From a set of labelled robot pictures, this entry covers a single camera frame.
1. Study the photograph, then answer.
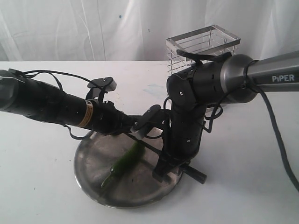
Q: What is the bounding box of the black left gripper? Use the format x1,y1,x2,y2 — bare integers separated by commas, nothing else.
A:
91,100,137,135

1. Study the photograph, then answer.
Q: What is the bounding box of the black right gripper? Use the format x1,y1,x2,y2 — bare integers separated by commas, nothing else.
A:
152,103,206,182

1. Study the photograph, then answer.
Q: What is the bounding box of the green cucumber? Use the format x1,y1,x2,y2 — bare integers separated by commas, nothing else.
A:
101,142,145,189

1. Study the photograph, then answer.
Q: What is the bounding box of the black knife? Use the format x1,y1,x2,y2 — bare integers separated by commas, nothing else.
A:
125,133,207,184

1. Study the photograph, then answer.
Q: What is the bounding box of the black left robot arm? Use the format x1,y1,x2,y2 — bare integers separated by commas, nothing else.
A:
0,70,136,135

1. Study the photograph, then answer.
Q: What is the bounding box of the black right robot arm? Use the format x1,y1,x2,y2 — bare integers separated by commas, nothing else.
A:
152,50,299,181

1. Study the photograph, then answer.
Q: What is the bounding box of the round steel plate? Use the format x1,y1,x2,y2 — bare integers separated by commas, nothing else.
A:
74,132,183,209

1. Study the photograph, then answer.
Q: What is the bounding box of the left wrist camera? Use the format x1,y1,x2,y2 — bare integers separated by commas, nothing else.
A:
85,77,117,103

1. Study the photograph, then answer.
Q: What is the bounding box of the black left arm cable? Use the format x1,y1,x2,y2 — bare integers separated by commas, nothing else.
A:
7,69,94,140

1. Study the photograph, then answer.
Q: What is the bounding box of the dark right arm cable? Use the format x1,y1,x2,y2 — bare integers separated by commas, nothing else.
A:
245,77,299,187

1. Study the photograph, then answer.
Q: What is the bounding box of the chrome wire utensil holder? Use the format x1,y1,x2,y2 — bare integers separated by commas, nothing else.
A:
165,24,241,110

